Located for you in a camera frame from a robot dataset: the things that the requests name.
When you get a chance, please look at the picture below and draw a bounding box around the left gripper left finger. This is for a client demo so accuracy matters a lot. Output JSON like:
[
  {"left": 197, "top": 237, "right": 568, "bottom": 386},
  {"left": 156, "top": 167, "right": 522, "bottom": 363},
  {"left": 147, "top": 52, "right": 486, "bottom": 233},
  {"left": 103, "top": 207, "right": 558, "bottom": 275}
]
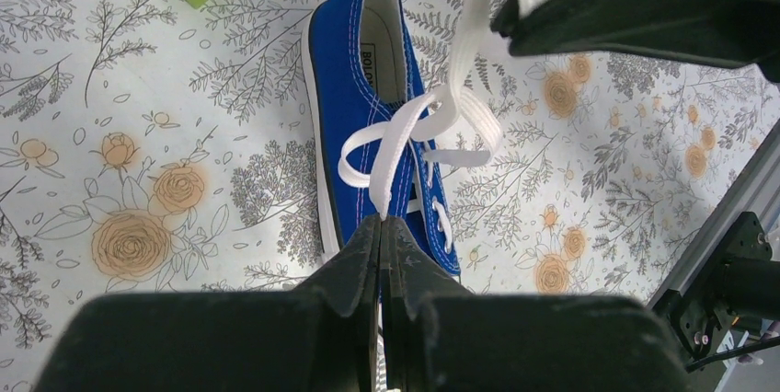
[{"left": 35, "top": 215, "right": 381, "bottom": 391}]

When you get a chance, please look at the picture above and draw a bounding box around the blue sneaker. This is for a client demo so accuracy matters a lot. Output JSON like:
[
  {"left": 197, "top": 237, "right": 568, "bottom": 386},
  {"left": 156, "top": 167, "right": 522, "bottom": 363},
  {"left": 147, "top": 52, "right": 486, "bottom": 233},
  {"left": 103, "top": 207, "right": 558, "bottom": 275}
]
[{"left": 302, "top": 0, "right": 548, "bottom": 276}]

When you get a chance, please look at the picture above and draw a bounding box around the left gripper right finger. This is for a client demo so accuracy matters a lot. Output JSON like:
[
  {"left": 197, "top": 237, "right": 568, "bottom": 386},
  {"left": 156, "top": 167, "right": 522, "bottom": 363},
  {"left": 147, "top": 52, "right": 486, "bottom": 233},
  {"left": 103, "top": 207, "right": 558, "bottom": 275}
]
[{"left": 380, "top": 217, "right": 691, "bottom": 391}]

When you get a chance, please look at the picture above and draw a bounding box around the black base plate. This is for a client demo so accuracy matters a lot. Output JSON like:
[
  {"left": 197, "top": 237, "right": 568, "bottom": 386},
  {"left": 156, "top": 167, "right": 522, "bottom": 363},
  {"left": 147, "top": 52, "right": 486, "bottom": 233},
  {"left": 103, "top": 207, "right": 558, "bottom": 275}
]
[{"left": 654, "top": 212, "right": 779, "bottom": 373}]

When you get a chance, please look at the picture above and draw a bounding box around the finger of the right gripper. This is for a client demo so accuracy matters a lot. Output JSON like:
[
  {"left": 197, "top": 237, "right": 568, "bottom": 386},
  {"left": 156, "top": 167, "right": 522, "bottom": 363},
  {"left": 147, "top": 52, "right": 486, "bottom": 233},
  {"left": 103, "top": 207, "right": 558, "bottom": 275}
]
[{"left": 490, "top": 0, "right": 779, "bottom": 82}]

